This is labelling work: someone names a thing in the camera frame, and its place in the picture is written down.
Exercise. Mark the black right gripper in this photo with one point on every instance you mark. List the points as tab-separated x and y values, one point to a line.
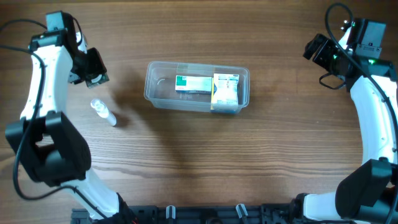
328	45

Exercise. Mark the clear plastic container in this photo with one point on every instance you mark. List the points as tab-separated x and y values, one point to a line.
160	85

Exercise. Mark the white bottle clear cap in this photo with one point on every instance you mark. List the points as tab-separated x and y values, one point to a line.
103	111

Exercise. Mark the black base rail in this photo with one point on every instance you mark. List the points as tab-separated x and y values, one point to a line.
263	214

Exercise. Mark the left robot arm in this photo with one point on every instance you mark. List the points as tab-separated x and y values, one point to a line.
45	142

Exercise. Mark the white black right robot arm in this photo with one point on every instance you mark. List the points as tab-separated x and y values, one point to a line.
369	194

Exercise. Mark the white green medicine box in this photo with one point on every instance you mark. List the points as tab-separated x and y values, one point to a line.
190	84

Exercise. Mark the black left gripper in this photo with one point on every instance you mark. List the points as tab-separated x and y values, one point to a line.
97	66

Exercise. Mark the blue yellow VapoDrops box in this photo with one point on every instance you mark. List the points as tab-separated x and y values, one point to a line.
223	109

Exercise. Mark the white blue medicine box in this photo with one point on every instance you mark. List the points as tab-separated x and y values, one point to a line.
225	89

